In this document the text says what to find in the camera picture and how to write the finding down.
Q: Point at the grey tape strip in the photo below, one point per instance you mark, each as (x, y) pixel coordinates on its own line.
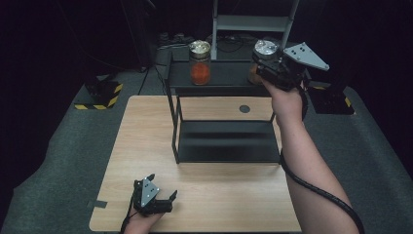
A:
(97, 203)

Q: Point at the gold lid jar orange contents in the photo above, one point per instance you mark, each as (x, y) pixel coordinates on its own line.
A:
(200, 71)

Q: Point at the white metal frame stand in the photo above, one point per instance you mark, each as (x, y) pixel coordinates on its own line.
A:
(251, 23)

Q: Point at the black two-tier metal rack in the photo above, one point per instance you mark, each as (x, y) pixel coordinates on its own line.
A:
(227, 139)

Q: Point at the person's left hand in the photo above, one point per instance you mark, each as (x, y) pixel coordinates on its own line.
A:
(141, 226)

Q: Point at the person's right hand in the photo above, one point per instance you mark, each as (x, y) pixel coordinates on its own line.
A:
(287, 104)

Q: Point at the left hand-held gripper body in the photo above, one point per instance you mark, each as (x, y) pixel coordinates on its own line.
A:
(146, 196)

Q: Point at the black stand base striped edge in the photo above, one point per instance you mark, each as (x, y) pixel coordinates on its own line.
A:
(331, 99)
(100, 92)

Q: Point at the dark round table grommet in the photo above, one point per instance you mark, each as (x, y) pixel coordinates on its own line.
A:
(244, 109)

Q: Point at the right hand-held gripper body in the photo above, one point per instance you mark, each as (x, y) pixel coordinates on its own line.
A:
(292, 71)

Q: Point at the silver lid glass jar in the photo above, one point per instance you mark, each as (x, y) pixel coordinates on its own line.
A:
(266, 48)

